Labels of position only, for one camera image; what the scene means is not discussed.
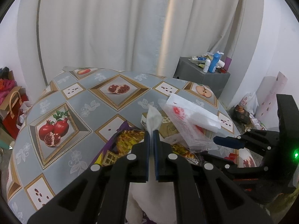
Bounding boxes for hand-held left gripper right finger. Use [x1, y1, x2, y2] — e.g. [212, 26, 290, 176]
[153, 131, 274, 224]

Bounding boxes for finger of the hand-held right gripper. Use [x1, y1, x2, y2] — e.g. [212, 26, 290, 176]
[213, 128, 281, 154]
[200, 153, 271, 182]

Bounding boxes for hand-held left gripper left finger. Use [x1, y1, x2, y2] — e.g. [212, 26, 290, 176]
[27, 131, 151, 224]

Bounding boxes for purple noodle packet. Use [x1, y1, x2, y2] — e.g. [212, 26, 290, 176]
[93, 121, 199, 168]

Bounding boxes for white tissue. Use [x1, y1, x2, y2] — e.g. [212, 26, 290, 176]
[146, 105, 162, 136]

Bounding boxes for clear red print plastic bag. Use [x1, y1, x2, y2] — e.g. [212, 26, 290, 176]
[158, 98, 219, 152]

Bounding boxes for small beige cardboard box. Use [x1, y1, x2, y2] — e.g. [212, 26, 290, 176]
[141, 112, 185, 144]

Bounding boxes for dark printed box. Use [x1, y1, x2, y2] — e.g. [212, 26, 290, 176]
[234, 105, 251, 124]

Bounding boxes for white plastic bag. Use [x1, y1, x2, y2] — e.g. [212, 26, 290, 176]
[239, 92, 258, 113]

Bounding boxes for pink patterned board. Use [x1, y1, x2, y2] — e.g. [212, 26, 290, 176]
[256, 71, 289, 129]

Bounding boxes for fruit print tablecloth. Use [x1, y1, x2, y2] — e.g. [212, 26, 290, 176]
[6, 66, 262, 224]

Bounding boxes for grey cabinet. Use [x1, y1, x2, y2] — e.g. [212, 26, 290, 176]
[172, 56, 230, 98]

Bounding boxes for blue bottle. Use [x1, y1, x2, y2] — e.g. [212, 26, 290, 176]
[208, 51, 222, 73]

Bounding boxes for small colourful packets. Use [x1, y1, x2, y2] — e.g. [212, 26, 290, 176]
[190, 54, 214, 67]

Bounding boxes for white curtain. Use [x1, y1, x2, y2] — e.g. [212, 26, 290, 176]
[16, 0, 264, 87]

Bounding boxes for red gift bag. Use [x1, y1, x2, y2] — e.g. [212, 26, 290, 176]
[2, 86, 30, 134]

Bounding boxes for teal box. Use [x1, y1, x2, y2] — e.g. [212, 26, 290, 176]
[0, 128, 17, 148]

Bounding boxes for tangled cables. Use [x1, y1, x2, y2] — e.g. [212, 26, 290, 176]
[250, 119, 267, 131]

